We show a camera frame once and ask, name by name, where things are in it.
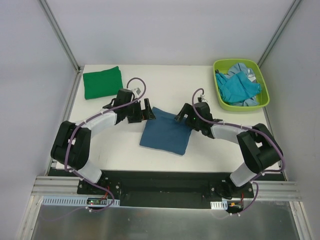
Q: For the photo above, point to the right aluminium frame post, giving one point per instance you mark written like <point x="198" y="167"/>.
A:
<point x="279" y="30"/>

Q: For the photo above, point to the dark blue t shirt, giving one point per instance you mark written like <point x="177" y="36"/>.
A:
<point x="165" y="134"/>

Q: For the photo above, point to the teal t shirt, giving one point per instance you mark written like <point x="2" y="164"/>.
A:
<point x="238" y="90"/>

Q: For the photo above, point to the right white cable duct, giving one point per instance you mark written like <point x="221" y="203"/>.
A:
<point x="219" y="205"/>

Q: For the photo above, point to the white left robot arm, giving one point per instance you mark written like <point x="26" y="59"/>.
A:
<point x="72" y="143"/>

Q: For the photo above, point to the folded green t shirt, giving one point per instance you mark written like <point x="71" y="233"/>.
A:
<point x="103" y="83"/>

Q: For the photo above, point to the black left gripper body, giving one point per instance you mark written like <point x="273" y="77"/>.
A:
<point x="142" y="112"/>

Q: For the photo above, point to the left white cable duct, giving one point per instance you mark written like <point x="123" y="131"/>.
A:
<point x="79" y="201"/>

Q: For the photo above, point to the aluminium frame post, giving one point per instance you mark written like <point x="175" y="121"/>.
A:
<point x="59" y="34"/>
<point x="279" y="30"/>

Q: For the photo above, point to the front aluminium frame rail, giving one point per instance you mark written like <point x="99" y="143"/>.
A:
<point x="61" y="186"/>

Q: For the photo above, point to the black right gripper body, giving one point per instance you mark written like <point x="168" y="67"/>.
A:
<point x="189" y="117"/>

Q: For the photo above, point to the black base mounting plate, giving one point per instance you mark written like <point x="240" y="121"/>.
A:
<point x="156" y="189"/>

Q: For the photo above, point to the lime green plastic basket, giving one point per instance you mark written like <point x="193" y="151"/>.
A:
<point x="222" y="66"/>

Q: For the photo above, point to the left aluminium frame post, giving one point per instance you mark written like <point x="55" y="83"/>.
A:
<point x="59" y="34"/>

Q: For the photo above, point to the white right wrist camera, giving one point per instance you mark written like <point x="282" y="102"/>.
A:
<point x="201" y="99"/>

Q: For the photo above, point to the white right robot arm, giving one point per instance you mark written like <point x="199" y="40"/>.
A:
<point x="257" y="145"/>

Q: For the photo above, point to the white cable duct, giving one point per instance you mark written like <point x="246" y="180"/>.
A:
<point x="79" y="201"/>
<point x="219" y="205"/>

